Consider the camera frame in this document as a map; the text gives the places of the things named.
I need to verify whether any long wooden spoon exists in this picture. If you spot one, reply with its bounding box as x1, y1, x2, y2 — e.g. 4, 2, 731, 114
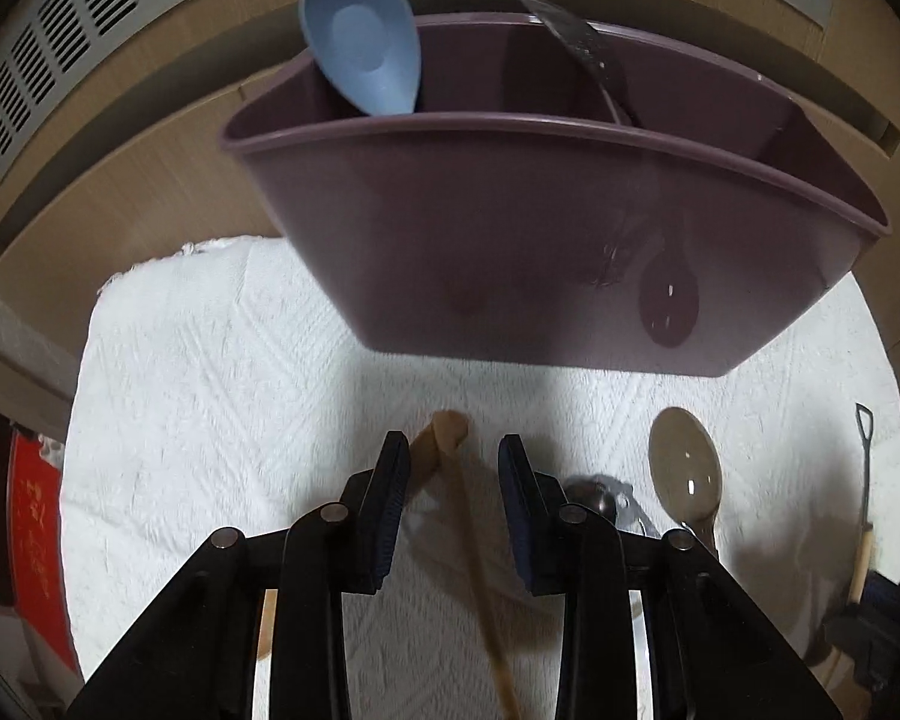
430, 410, 521, 720

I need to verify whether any beige spoon black handle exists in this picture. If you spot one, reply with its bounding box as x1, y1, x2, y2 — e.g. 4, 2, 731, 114
649, 406, 724, 556

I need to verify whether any small shovel shaped spoon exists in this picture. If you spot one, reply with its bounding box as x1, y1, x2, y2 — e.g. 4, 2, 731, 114
847, 403, 875, 605

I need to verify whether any white textured cloth mat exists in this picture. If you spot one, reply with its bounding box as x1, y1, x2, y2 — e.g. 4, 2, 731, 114
61, 238, 900, 718

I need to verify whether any purple plastic utensil bin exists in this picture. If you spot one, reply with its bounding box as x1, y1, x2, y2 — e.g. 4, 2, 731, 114
221, 13, 889, 377

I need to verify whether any metal spoon in bin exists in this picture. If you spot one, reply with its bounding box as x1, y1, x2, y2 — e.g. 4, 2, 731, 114
518, 0, 640, 127

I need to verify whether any blue plastic rice spoon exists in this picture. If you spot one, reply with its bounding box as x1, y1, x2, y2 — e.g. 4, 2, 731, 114
299, 0, 422, 115

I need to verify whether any metal smiley handle spoon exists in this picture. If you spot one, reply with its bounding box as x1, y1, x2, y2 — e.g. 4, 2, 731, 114
564, 475, 660, 538

